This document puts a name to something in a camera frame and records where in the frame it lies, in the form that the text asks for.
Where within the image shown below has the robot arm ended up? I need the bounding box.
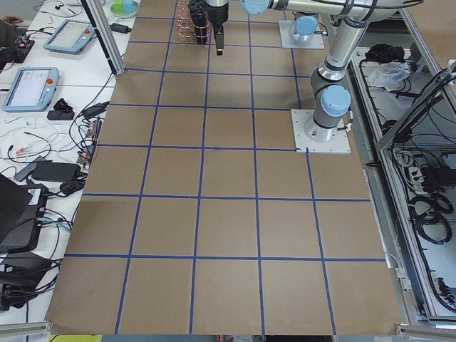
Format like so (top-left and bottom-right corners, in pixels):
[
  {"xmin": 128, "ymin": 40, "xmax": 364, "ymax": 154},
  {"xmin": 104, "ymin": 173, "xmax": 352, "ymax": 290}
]
[
  {"xmin": 241, "ymin": 0, "xmax": 422, "ymax": 143},
  {"xmin": 289, "ymin": 12, "xmax": 327, "ymax": 42}
]

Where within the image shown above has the teach pendant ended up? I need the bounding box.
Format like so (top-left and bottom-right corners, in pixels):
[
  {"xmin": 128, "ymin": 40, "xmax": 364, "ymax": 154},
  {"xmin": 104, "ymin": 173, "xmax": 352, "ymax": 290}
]
[
  {"xmin": 2, "ymin": 67, "xmax": 60, "ymax": 113},
  {"xmin": 43, "ymin": 19, "xmax": 95, "ymax": 54}
]

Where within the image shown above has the black power brick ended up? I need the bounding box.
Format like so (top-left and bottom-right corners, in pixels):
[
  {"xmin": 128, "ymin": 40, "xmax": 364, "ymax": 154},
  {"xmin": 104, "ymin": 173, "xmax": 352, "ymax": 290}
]
[{"xmin": 31, "ymin": 161, "xmax": 81, "ymax": 182}]

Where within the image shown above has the green bowl with blue cube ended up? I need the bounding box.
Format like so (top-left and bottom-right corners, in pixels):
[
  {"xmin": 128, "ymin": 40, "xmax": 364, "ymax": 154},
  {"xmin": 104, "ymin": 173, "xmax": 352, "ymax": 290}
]
[{"xmin": 110, "ymin": 0, "xmax": 140, "ymax": 19}]

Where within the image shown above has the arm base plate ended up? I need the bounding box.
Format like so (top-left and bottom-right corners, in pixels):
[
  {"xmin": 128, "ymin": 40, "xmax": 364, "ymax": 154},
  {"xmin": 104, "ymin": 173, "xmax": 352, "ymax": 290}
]
[
  {"xmin": 279, "ymin": 16, "xmax": 324, "ymax": 50},
  {"xmin": 291, "ymin": 109, "xmax": 351, "ymax": 155}
]

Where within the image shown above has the dark wine bottle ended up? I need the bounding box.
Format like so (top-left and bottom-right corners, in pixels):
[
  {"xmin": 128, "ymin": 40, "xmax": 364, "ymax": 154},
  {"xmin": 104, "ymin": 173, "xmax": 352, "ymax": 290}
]
[{"xmin": 187, "ymin": 0, "xmax": 209, "ymax": 45}]

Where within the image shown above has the white crumpled cloth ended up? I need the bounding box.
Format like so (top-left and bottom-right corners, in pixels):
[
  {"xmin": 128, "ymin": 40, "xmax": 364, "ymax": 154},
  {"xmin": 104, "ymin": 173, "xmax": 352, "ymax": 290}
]
[{"xmin": 366, "ymin": 62, "xmax": 411, "ymax": 91}]

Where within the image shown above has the teach pendant near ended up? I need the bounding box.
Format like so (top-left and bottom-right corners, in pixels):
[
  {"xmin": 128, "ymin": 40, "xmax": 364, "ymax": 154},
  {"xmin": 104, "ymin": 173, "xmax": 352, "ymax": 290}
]
[{"xmin": 2, "ymin": 67, "xmax": 60, "ymax": 113}]

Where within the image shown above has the copper wire wine basket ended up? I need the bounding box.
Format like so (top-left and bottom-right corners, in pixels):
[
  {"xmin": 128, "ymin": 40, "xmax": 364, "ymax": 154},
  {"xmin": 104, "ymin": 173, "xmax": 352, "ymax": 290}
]
[{"xmin": 177, "ymin": 1, "xmax": 210, "ymax": 43}]

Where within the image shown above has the teach pendant far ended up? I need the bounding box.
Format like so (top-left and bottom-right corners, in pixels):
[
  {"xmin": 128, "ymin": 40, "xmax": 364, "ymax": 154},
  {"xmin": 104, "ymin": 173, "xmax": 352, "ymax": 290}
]
[{"xmin": 43, "ymin": 19, "xmax": 95, "ymax": 54}]

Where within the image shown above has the aluminium frame post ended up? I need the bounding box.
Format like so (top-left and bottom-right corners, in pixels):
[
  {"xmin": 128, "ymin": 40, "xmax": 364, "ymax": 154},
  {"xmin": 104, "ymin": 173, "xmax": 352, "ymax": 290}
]
[{"xmin": 81, "ymin": 0, "xmax": 125, "ymax": 77}]

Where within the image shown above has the black laptop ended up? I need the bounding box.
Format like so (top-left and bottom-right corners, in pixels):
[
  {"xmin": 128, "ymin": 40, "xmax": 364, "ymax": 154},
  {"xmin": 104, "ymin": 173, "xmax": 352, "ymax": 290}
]
[{"xmin": 1, "ymin": 175, "xmax": 48, "ymax": 254}]

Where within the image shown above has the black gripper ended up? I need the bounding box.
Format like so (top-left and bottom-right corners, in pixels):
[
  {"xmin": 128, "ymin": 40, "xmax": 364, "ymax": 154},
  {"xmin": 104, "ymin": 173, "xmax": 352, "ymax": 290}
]
[{"xmin": 207, "ymin": 5, "xmax": 229, "ymax": 56}]

